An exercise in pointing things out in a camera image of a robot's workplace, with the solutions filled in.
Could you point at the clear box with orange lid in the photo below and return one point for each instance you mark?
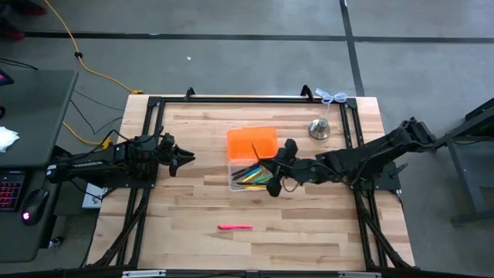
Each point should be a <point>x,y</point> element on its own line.
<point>247,143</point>

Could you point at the white crumpled tissue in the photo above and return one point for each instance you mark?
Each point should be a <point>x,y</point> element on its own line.
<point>7,139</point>

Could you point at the black computer mouse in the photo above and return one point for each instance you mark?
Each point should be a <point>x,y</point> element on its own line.
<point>34,206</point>

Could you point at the backlit keyboard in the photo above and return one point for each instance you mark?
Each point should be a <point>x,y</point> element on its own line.
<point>11,191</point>

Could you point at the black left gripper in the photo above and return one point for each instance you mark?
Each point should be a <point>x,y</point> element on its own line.
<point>162,152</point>

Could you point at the small black lit gadget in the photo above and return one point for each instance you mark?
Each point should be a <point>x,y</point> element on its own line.
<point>4,79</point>

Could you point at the silver metal bracket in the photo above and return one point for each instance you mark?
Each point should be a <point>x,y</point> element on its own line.
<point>359,275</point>
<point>143,274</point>

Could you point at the small grey desk caster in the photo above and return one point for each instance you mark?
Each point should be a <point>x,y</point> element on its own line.
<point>56,242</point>

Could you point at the dark grey side table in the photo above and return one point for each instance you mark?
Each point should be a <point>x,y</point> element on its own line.
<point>484,116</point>

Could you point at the black aluminium table frame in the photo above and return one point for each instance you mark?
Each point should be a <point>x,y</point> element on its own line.
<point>231,100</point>

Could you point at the metal cylinder weight on base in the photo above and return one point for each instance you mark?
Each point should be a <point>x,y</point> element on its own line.
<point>319,129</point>

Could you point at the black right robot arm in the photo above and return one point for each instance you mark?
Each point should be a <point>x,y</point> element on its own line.
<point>370,154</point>

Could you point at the pink highlighter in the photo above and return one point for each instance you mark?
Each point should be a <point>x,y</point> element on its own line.
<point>235,227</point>

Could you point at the white printed box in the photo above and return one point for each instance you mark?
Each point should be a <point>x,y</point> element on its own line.
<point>92,197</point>

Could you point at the person's red shoe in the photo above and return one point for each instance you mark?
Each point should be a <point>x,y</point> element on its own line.
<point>34,9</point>
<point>13,35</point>

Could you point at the dark grey desk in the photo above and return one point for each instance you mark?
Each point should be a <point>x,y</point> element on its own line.
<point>38,108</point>

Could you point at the yellow pen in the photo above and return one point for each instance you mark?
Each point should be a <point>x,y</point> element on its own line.
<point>252,187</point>

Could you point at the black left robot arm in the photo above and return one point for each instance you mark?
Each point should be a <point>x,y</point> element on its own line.
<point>88,166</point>

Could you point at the yellow highlighter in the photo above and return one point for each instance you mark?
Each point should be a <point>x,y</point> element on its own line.
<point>251,177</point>

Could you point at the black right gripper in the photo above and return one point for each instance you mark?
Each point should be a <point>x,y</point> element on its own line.
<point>301,170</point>

